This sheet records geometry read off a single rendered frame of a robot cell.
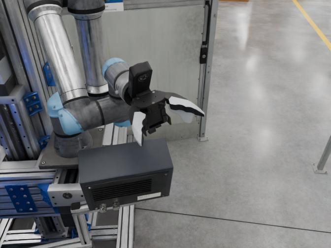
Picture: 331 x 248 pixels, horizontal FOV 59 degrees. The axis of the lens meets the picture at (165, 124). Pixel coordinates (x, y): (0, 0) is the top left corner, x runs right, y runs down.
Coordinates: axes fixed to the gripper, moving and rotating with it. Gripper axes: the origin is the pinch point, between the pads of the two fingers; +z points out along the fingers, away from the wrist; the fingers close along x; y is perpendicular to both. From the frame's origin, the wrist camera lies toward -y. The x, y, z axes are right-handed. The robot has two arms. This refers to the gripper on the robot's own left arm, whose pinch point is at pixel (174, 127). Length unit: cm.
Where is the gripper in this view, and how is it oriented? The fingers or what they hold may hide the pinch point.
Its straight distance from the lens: 58.8
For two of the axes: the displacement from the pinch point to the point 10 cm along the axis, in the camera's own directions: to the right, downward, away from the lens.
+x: -8.6, 4.0, -3.1
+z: 4.9, 5.2, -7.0
